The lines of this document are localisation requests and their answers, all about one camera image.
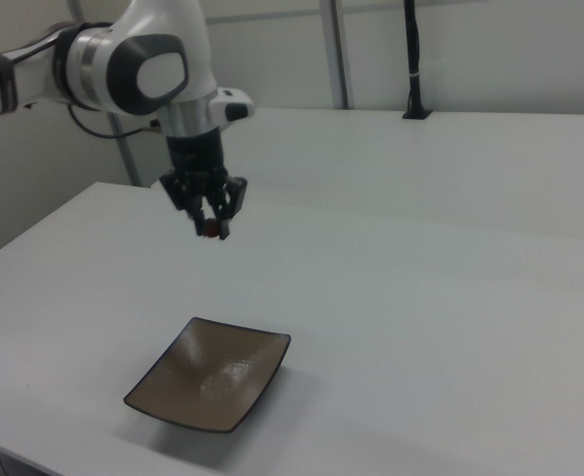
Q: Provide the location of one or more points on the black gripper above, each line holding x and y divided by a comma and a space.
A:
196, 154

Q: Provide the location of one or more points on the small red strawberry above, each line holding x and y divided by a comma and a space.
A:
212, 228

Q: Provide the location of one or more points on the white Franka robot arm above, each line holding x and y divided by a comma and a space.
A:
138, 64

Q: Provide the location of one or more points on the square brown ceramic plate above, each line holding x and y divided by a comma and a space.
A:
209, 374

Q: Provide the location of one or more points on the grey partition corner post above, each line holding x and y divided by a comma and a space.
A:
129, 149

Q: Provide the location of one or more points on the grey wall panel post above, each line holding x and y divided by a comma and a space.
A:
335, 54

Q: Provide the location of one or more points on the black camera stand pole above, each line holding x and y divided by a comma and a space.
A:
414, 64

